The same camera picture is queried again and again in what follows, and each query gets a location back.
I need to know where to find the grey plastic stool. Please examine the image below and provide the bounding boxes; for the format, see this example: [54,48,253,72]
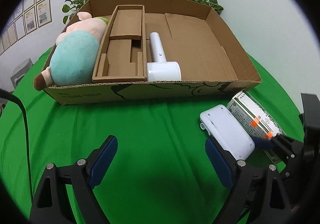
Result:
[10,58,33,89]

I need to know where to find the black cable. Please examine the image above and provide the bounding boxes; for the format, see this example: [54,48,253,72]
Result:
[0,88,34,202]

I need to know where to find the left potted plant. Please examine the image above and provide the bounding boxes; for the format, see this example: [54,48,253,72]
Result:
[61,0,89,25]

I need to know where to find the white device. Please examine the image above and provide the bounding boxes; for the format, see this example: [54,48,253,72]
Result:
[200,105,255,160]

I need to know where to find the green white carton box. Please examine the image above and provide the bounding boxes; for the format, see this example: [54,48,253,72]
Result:
[227,90,285,164]

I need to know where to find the framed certificates on wall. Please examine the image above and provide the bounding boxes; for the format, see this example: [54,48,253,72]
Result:
[1,0,52,54]

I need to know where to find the large cardboard tray box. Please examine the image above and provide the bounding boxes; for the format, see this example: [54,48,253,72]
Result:
[34,0,261,104]

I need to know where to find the pink pig plush toy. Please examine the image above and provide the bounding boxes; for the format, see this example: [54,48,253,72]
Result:
[33,12,108,91]

